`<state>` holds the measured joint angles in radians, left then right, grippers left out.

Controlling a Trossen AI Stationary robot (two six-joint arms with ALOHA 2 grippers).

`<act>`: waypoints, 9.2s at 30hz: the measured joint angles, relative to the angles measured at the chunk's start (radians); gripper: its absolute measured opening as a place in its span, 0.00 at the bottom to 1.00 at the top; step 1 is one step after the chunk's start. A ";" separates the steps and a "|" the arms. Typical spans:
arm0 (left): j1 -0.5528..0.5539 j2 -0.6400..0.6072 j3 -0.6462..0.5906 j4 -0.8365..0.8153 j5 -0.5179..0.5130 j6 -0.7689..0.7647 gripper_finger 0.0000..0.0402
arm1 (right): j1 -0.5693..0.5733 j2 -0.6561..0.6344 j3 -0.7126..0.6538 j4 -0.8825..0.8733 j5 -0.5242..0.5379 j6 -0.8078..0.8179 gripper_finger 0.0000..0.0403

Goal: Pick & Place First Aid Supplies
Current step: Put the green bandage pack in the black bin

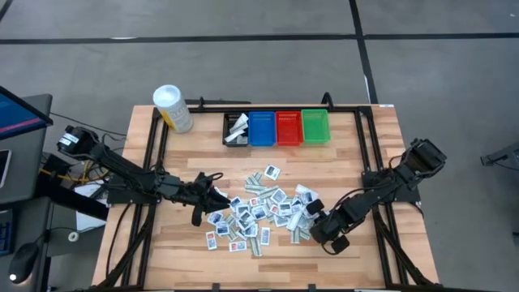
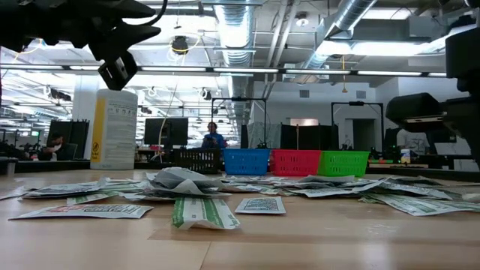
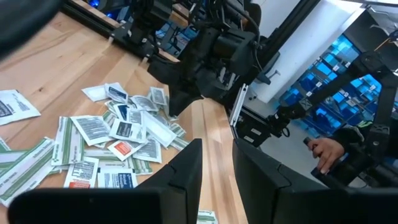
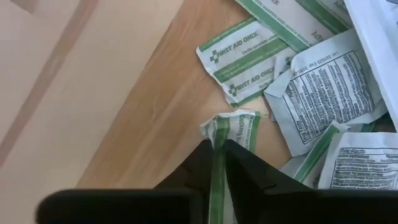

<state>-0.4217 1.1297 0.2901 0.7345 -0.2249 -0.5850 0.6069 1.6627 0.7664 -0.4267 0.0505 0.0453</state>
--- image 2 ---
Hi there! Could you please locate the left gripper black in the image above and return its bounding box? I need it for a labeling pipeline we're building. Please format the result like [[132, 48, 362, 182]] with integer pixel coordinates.
[[55, 14, 162, 91]]

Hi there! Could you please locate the person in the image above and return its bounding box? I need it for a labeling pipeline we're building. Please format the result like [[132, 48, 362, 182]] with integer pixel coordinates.
[[397, 129, 431, 155], [39, 130, 78, 161], [201, 121, 228, 149]]

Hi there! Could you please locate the black ceiling pendant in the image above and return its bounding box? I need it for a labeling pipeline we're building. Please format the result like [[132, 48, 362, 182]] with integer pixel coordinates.
[[170, 34, 190, 56]]

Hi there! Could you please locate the dark antiseptic towelette packet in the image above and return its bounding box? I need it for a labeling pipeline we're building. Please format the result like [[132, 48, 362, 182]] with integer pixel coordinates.
[[378, 181, 453, 200]]

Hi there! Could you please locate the green-striped bandage wrapper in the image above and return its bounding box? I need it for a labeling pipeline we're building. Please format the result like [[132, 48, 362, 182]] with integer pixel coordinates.
[[171, 197, 241, 230], [423, 198, 480, 213], [66, 191, 119, 206], [369, 193, 466, 217]]

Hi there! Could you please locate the white wipes canister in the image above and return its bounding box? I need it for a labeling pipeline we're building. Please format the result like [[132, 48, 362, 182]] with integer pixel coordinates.
[[89, 88, 139, 171]]

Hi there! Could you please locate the black background monitor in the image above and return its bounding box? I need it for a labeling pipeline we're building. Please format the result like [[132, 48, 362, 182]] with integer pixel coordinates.
[[144, 117, 190, 147]]

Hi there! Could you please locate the black partition panel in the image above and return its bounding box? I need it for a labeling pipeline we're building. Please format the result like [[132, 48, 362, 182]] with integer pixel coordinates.
[[279, 123, 341, 151], [45, 119, 91, 161]]

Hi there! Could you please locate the plain white bandage wrapper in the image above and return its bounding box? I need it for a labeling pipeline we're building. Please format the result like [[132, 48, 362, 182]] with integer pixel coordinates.
[[350, 176, 393, 193]]

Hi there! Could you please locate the ceiling light strip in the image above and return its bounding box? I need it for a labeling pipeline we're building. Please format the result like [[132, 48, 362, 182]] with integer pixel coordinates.
[[0, 64, 449, 79]]

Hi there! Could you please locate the green plastic basket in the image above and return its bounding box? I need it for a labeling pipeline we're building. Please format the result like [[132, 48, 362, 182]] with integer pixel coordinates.
[[317, 150, 371, 178]]

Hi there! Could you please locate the black plastic basket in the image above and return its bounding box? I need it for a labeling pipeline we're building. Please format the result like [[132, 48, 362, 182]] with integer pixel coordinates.
[[172, 148, 224, 175]]

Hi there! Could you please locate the crumpled white sachet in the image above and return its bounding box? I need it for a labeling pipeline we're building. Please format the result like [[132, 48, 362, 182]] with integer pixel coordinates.
[[145, 166, 226, 196]]

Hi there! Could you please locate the white printed sachet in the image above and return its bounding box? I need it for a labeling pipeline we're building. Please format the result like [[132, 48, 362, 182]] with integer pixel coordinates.
[[295, 187, 357, 199], [22, 178, 110, 199], [235, 196, 287, 215]]

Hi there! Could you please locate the grey cup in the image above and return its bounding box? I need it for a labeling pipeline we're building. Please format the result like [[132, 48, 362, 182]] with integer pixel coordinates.
[[5, 157, 19, 176]]

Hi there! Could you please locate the red-label ointment packet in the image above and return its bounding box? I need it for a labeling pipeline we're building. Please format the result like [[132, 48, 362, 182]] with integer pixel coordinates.
[[9, 203, 154, 221]]

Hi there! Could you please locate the blue plastic basket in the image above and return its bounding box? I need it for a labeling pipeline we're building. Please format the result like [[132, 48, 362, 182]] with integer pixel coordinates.
[[221, 148, 272, 176]]

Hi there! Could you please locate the red plastic basket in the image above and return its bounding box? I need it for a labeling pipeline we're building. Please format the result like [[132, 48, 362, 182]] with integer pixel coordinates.
[[269, 148, 323, 177]]

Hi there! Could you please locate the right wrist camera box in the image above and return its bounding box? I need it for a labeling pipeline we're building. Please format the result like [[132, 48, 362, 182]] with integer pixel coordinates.
[[385, 92, 446, 133]]

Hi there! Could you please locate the black camera rig frame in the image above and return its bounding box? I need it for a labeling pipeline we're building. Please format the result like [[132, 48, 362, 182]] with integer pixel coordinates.
[[210, 96, 268, 150], [331, 100, 386, 152]]

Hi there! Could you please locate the silver ceiling duct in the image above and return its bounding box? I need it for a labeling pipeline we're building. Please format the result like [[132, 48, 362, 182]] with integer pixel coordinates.
[[299, 0, 378, 72], [213, 0, 260, 125]]

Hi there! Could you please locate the yellow hanging cord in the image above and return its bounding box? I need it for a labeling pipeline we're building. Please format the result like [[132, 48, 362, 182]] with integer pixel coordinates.
[[340, 55, 349, 94]]

